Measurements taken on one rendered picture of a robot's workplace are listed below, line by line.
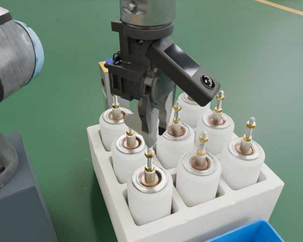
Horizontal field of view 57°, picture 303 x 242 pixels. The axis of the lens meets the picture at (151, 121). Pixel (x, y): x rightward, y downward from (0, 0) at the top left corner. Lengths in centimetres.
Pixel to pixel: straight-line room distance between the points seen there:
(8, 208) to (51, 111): 75
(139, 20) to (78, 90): 104
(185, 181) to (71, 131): 63
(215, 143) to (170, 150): 13
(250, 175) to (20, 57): 53
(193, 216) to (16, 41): 48
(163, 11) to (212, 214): 44
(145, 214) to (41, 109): 82
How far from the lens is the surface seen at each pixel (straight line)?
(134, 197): 58
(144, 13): 37
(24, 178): 57
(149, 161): 55
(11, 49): 56
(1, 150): 57
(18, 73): 56
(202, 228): 68
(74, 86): 142
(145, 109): 41
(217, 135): 73
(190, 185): 62
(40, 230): 66
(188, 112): 81
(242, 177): 68
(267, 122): 123
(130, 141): 65
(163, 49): 40
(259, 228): 76
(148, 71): 41
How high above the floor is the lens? 70
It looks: 38 degrees down
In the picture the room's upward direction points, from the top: straight up
